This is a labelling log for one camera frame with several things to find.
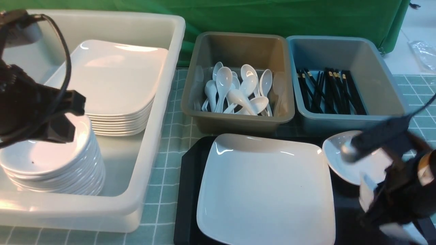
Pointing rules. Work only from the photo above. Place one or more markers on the large white plastic tub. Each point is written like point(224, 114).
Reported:
point(128, 160)

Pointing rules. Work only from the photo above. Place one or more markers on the pile of black chopsticks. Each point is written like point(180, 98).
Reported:
point(330, 91)

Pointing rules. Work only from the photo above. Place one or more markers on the stack of white square plates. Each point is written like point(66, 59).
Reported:
point(119, 82)

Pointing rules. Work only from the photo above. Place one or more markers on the white square rice plate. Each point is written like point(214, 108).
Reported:
point(263, 191)

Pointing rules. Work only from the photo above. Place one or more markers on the green cloth backdrop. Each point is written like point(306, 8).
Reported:
point(376, 20)

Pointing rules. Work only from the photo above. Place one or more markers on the pile of white spoons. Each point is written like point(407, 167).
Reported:
point(230, 93)

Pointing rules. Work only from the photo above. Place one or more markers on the white small dish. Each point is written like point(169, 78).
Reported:
point(373, 165)
point(407, 232)

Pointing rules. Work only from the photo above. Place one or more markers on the olive brown plastic bin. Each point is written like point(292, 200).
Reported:
point(234, 50)

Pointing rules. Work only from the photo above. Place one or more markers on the green checkered table mat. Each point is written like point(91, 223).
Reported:
point(180, 132)

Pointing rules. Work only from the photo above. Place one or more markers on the clear plastic bag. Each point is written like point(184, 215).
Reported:
point(425, 55)

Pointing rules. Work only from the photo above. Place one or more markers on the stack of white small bowls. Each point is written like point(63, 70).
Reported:
point(65, 168)

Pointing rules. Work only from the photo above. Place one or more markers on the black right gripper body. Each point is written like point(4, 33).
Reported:
point(406, 194)

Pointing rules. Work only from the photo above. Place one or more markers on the blue grey plastic bin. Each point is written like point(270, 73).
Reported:
point(379, 93)

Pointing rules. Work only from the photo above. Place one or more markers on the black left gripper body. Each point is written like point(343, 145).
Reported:
point(24, 104)

